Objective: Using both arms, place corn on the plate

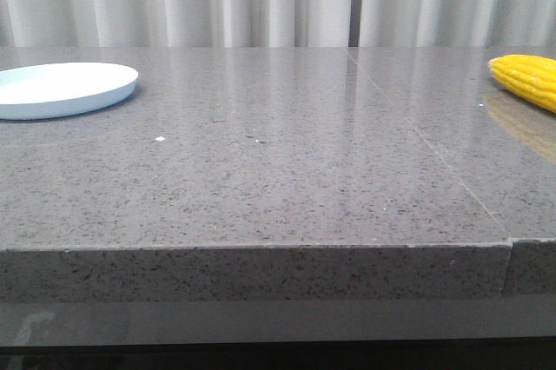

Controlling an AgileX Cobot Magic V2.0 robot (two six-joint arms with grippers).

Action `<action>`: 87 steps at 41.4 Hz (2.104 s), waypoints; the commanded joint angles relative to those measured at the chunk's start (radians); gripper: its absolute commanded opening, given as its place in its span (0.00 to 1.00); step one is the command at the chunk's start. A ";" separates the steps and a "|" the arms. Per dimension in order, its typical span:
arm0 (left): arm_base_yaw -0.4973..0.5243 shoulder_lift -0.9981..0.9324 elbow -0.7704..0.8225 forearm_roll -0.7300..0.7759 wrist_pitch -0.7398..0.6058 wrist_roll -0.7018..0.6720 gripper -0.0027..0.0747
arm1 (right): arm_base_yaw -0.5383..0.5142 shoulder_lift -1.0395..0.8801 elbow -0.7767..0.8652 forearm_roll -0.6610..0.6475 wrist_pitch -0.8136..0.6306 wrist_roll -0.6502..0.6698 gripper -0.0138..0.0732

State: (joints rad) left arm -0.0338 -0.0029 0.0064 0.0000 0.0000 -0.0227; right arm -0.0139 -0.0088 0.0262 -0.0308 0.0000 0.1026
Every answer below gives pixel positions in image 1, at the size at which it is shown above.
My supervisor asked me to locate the light blue round plate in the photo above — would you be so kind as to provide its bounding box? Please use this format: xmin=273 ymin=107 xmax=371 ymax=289
xmin=1 ymin=63 xmax=138 ymax=121

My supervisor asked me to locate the yellow corn cob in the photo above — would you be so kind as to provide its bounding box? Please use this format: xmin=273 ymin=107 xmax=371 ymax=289
xmin=488 ymin=54 xmax=555 ymax=113

